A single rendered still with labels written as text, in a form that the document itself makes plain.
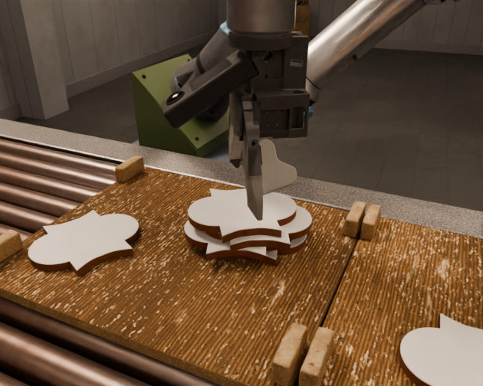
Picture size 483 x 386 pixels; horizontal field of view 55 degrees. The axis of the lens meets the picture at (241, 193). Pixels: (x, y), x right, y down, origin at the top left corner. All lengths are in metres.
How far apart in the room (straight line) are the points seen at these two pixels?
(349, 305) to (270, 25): 0.31
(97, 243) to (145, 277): 0.09
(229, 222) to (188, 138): 0.45
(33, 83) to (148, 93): 3.19
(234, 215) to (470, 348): 0.30
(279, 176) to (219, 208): 0.12
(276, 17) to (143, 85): 0.58
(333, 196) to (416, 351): 0.37
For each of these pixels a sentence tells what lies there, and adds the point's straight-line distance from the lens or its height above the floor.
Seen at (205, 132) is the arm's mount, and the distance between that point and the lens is 1.05.
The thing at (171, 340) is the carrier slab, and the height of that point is 0.94.
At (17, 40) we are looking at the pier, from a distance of 4.18.
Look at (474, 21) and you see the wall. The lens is 7.13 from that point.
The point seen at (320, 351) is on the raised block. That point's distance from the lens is 0.45.
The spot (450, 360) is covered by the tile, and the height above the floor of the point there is 0.95.
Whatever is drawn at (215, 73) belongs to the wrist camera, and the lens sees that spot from 0.53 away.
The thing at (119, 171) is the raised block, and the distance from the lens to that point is 0.80.
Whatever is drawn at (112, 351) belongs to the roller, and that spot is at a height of 0.91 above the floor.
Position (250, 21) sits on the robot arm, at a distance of 0.50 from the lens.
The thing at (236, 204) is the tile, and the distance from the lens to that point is 0.62.
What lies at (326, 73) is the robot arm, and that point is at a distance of 0.93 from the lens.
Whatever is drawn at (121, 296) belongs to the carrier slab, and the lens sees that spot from 0.56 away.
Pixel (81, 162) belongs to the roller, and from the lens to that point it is 0.95.
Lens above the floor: 1.29
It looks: 28 degrees down
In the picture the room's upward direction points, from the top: straight up
